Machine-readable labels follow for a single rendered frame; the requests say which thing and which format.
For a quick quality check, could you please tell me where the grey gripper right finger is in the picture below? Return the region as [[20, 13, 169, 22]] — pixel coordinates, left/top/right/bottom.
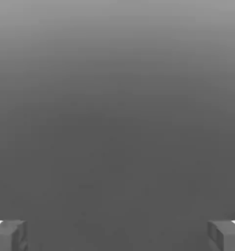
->
[[207, 220, 235, 251]]

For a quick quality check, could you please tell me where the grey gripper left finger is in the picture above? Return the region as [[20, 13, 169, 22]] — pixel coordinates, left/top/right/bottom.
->
[[0, 219, 29, 251]]

